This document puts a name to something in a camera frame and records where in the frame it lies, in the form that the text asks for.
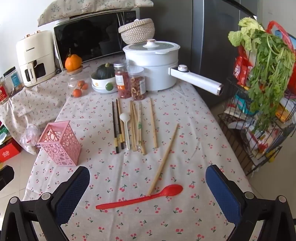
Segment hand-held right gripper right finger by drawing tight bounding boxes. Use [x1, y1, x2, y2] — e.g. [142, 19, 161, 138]
[205, 164, 296, 241]

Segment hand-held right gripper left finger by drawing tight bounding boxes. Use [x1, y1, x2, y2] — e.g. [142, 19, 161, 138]
[0, 166, 90, 241]

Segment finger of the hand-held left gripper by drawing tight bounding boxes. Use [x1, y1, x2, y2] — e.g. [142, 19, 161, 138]
[0, 165, 15, 192]

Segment pink perforated utensil holder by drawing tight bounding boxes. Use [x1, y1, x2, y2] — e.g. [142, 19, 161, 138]
[37, 120, 82, 167]

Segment red plastic spoon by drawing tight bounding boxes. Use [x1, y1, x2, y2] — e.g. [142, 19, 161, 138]
[96, 184, 184, 210]

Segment bamboo chopstick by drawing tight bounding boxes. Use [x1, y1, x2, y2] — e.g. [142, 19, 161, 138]
[130, 100, 137, 151]
[117, 98, 127, 143]
[147, 124, 180, 196]
[150, 98, 158, 149]
[132, 102, 147, 155]

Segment plastic chopsticks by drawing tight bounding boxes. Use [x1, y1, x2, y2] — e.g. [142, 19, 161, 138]
[137, 101, 143, 150]

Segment red cardboard box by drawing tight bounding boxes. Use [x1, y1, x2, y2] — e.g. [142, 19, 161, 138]
[0, 140, 22, 163]

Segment green packet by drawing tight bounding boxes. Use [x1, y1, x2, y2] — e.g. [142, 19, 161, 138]
[0, 125, 10, 144]

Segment clear plastic bag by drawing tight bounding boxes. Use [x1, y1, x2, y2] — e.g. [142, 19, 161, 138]
[20, 124, 43, 154]

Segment cherry print tablecloth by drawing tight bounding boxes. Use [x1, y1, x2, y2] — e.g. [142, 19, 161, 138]
[0, 70, 70, 156]
[25, 62, 257, 241]

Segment black chopstick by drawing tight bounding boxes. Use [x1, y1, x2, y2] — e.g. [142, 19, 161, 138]
[116, 102, 125, 150]
[112, 101, 119, 154]

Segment red label jar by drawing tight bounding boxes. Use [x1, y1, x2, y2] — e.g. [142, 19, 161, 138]
[0, 76, 12, 105]

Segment dark lidded clear container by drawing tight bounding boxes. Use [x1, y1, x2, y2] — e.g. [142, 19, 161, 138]
[3, 67, 23, 93]

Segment glass jar with wooden lid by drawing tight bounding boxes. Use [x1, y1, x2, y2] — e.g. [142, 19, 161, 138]
[67, 65, 89, 98]

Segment white ceramic bowl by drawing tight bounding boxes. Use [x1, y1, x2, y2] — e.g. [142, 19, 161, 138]
[91, 70, 118, 94]

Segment plastic jar of red snacks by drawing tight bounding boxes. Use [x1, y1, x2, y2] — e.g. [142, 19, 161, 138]
[113, 62, 130, 99]

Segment cream air fryer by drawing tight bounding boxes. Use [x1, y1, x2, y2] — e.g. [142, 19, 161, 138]
[16, 30, 56, 87]

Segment red snack packets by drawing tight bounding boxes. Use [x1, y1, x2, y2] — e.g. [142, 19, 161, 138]
[233, 53, 253, 86]

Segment large orange with stem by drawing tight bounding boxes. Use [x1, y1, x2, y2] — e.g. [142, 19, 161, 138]
[65, 49, 83, 71]

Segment dark green pumpkin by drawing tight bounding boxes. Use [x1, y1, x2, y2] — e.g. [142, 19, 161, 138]
[96, 62, 115, 80]

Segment green herb bunch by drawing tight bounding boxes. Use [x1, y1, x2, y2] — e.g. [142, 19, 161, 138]
[248, 30, 296, 132]

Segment white electric cooking pot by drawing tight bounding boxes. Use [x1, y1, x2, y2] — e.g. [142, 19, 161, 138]
[122, 39, 225, 95]

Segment grey refrigerator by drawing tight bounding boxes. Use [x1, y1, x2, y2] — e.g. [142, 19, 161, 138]
[191, 0, 258, 108]

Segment black microwave oven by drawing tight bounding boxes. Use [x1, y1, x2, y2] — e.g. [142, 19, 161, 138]
[54, 7, 140, 70]

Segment napa cabbage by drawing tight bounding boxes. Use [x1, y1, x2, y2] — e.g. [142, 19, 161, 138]
[228, 17, 265, 50]

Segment white rice cooker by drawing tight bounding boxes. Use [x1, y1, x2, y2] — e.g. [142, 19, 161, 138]
[123, 39, 180, 55]

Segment woven lidded basket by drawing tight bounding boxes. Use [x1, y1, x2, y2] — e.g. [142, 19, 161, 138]
[118, 18, 155, 45]

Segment red shopping bag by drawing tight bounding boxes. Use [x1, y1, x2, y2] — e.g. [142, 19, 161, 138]
[233, 21, 296, 86]

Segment floral cloth cover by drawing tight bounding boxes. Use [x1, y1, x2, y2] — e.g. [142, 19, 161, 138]
[37, 0, 154, 28]

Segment black wire rack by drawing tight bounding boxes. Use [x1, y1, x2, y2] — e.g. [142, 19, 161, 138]
[217, 76, 296, 176]

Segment plastic jar of ring snacks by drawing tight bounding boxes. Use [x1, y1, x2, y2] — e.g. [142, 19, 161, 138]
[128, 67, 147, 101]

